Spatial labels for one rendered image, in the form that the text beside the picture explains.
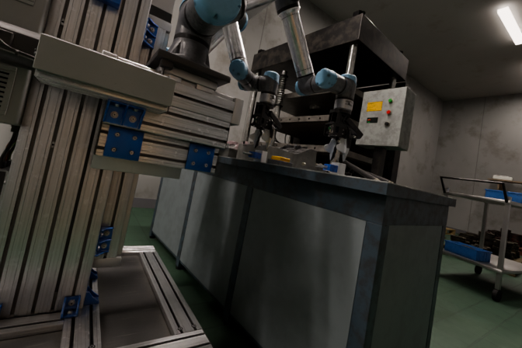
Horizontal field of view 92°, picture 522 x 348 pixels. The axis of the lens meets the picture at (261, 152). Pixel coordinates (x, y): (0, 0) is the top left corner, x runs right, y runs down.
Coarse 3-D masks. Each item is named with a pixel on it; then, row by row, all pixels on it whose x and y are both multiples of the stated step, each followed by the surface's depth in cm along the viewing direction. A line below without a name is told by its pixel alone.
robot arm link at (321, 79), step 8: (320, 72) 100; (328, 72) 97; (312, 80) 106; (320, 80) 100; (328, 80) 97; (336, 80) 99; (344, 80) 102; (312, 88) 107; (320, 88) 104; (328, 88) 100; (336, 88) 101; (344, 88) 103
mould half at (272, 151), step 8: (240, 144) 143; (248, 144) 137; (240, 152) 142; (272, 152) 126; (280, 152) 130; (288, 152) 134; (296, 152) 141; (304, 152) 142; (312, 152) 146; (296, 160) 138; (304, 160) 142; (312, 160) 146; (304, 168) 143; (312, 168) 147; (320, 168) 151
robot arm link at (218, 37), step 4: (244, 16) 130; (240, 20) 129; (244, 20) 131; (240, 24) 131; (244, 24) 133; (240, 28) 133; (244, 28) 135; (220, 32) 130; (240, 32) 136; (216, 36) 130; (220, 36) 131; (212, 40) 131; (216, 40) 132; (220, 40) 133; (212, 44) 132; (216, 44) 134; (212, 48) 134
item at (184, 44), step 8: (176, 40) 79; (184, 40) 78; (192, 40) 78; (200, 40) 80; (176, 48) 77; (184, 48) 77; (192, 48) 78; (200, 48) 80; (208, 48) 83; (184, 56) 76; (192, 56) 77; (200, 56) 79; (208, 56) 84; (200, 64) 78; (208, 64) 84
